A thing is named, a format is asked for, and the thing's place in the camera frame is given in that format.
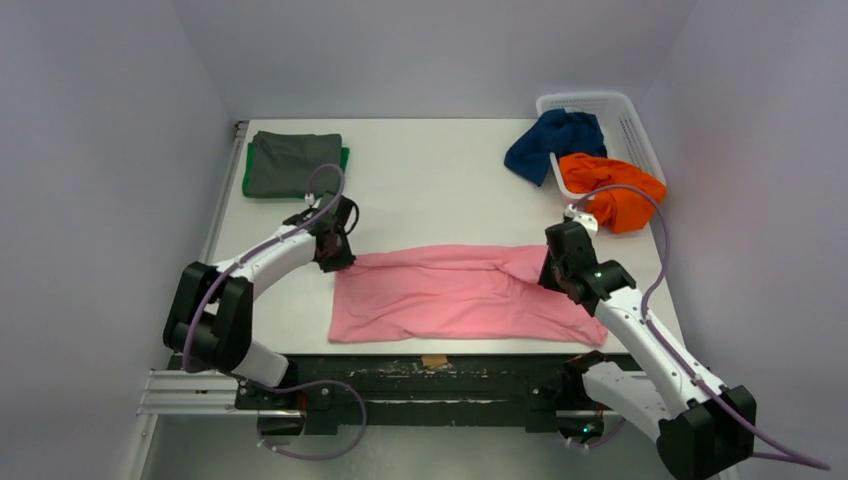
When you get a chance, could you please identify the pink t shirt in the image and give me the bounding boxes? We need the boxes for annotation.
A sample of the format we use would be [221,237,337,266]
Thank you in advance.
[328,245,608,346]

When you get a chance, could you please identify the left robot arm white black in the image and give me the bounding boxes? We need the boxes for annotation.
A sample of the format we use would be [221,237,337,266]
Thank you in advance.
[163,191,360,409]

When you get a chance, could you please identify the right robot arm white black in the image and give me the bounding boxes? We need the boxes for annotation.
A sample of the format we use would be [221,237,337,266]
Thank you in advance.
[539,216,757,479]

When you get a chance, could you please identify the folded green t shirt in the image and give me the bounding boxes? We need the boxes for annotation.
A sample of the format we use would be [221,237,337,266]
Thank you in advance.
[241,142,351,200]

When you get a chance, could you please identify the folded grey t shirt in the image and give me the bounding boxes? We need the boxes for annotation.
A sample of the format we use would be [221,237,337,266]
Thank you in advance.
[242,131,346,199]

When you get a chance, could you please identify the orange t shirt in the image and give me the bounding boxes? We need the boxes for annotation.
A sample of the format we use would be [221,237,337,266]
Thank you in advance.
[558,153,667,234]

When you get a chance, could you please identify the navy blue t shirt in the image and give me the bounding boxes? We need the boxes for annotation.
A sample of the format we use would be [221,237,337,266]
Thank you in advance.
[504,109,607,187]

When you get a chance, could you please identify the white plastic basket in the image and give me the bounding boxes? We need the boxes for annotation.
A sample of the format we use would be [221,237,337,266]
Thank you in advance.
[535,90,666,184]

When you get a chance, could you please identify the brown tape piece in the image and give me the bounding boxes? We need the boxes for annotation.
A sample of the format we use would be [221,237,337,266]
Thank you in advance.
[421,355,450,370]

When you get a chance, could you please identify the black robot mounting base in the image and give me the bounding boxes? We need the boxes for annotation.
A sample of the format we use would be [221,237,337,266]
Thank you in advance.
[165,352,647,439]

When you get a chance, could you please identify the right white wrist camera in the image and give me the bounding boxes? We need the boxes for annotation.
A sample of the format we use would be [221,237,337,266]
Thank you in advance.
[563,204,599,238]

